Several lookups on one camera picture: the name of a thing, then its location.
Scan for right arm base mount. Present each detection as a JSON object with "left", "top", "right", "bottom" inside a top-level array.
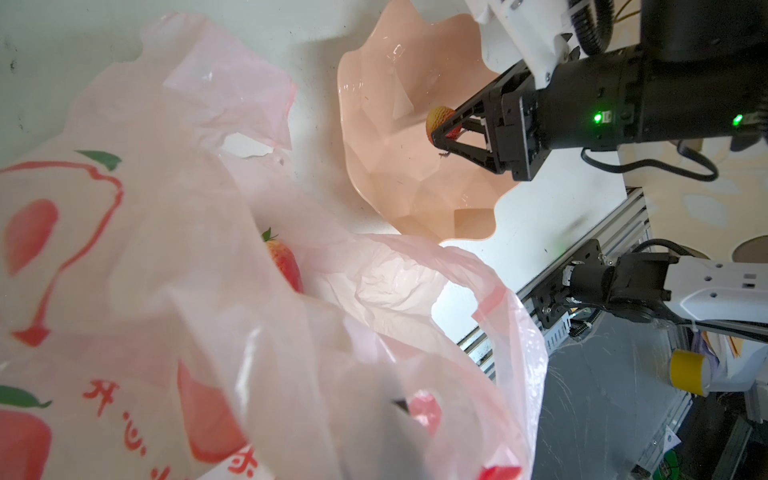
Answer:
[{"left": 528, "top": 239, "right": 603, "bottom": 332}]

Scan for small red cherry fruit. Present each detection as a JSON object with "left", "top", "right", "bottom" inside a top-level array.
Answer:
[{"left": 425, "top": 106, "right": 464, "bottom": 146}]

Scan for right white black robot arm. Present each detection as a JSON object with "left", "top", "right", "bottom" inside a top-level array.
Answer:
[{"left": 428, "top": 1, "right": 767, "bottom": 342}]

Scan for pink plastic bag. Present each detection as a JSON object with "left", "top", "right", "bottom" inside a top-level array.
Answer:
[{"left": 1, "top": 13, "right": 548, "bottom": 479}]

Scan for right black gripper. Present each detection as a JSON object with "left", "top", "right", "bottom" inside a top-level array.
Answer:
[{"left": 433, "top": 1, "right": 767, "bottom": 182}]

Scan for red strawberry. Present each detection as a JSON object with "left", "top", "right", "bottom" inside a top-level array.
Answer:
[{"left": 262, "top": 228, "right": 304, "bottom": 293}]

